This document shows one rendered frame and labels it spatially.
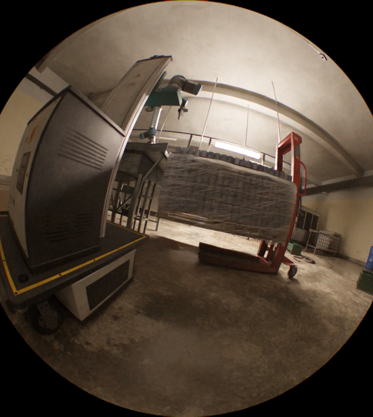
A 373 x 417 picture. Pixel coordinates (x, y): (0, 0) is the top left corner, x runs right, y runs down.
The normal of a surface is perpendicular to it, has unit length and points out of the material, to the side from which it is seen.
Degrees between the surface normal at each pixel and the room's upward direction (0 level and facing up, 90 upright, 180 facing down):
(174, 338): 0
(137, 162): 90
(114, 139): 90
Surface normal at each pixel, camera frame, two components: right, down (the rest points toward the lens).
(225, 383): 0.24, -0.97
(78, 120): 0.96, 0.24
